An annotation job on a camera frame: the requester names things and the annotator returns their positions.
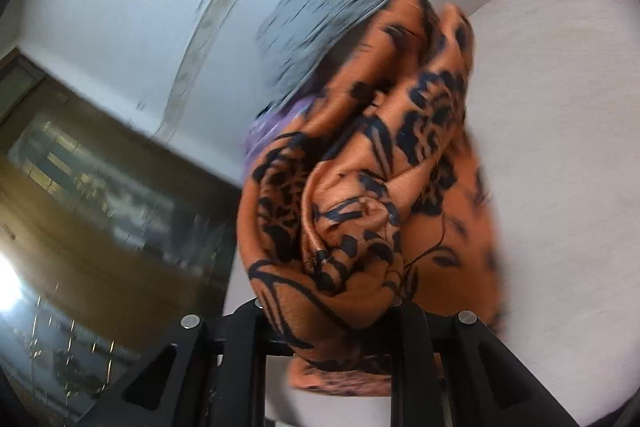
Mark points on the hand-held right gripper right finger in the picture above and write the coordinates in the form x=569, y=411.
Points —
x=415, y=332

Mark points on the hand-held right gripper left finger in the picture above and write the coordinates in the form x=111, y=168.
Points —
x=235, y=332

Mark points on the wooden door with stained glass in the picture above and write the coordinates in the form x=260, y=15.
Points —
x=100, y=232

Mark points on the purple floral garment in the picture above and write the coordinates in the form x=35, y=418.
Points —
x=265, y=132

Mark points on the orange black floral sweater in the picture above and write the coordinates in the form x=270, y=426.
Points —
x=350, y=207

